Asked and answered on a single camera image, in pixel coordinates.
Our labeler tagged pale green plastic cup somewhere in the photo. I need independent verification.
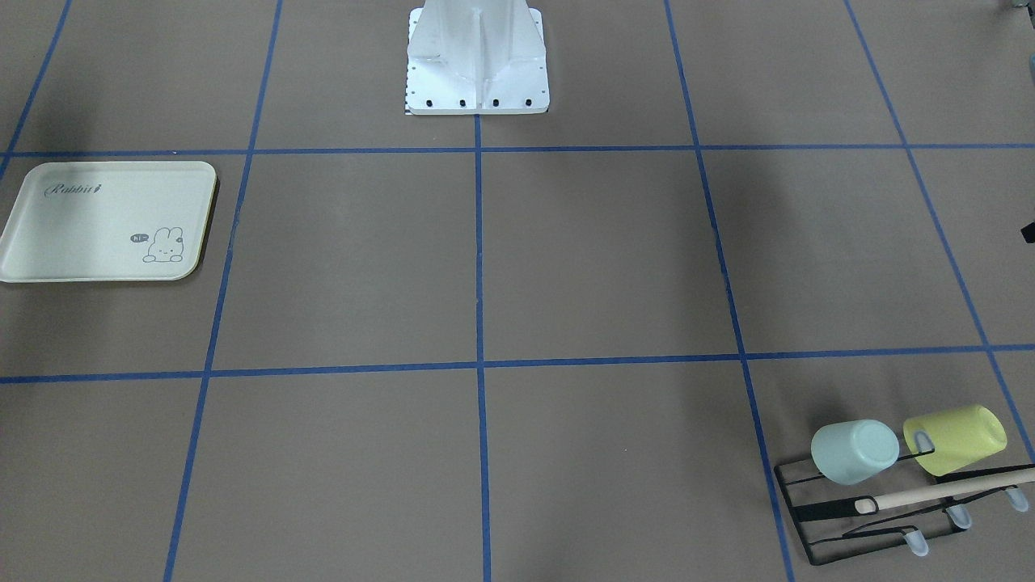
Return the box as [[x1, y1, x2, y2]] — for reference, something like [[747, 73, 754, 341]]
[[810, 420, 901, 486]]

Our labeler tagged black wire cup rack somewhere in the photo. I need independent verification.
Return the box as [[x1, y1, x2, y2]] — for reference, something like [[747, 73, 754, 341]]
[[774, 459, 1033, 568]]

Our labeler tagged yellow plastic cup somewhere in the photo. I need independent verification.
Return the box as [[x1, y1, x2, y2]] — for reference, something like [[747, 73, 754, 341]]
[[901, 404, 1007, 478]]

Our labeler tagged cream rabbit print tray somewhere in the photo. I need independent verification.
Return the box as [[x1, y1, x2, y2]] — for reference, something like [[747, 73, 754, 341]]
[[1, 161, 218, 284]]

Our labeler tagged white camera mast base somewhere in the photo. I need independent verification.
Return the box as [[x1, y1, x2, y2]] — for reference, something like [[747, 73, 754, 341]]
[[404, 1, 551, 116]]

